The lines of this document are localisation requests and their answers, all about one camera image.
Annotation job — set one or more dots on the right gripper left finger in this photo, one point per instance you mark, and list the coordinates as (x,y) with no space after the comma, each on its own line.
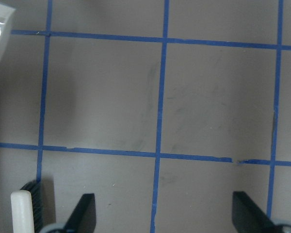
(82,220)

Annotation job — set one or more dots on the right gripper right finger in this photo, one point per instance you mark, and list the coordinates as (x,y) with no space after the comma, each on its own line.
(247,217)

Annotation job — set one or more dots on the beige hand brush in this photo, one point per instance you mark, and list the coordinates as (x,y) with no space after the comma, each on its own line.
(27,208)

